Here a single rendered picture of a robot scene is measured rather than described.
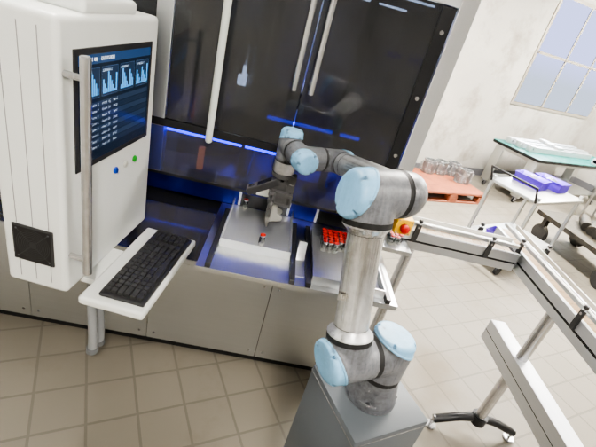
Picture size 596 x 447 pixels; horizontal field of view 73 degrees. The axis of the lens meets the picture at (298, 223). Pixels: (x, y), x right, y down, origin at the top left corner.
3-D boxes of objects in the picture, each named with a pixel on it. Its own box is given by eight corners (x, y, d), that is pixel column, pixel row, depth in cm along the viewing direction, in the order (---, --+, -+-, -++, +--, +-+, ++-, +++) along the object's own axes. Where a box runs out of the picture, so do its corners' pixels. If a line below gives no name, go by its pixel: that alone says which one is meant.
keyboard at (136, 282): (156, 232, 155) (157, 227, 154) (192, 242, 155) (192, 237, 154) (98, 295, 119) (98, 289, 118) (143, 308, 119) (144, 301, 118)
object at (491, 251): (375, 242, 183) (387, 213, 176) (371, 226, 197) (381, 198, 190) (513, 273, 190) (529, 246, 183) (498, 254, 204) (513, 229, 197)
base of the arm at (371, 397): (405, 409, 112) (419, 385, 108) (361, 420, 106) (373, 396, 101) (376, 366, 124) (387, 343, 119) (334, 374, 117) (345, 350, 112)
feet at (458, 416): (421, 416, 210) (432, 399, 203) (509, 432, 215) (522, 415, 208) (426, 431, 203) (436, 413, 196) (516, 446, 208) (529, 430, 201)
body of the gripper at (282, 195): (288, 211, 140) (296, 179, 134) (264, 205, 139) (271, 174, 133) (289, 201, 147) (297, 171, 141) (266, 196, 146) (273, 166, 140)
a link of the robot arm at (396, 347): (411, 382, 108) (430, 346, 102) (370, 391, 102) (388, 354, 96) (386, 348, 117) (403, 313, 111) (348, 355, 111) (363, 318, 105)
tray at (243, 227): (233, 204, 174) (234, 197, 172) (291, 217, 176) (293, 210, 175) (218, 246, 144) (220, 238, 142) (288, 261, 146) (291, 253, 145)
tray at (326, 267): (309, 234, 167) (311, 227, 166) (369, 247, 170) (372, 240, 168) (310, 284, 137) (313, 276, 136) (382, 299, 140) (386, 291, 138)
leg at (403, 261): (353, 347, 231) (401, 236, 196) (368, 350, 232) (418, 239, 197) (355, 359, 223) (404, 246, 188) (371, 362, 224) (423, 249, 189)
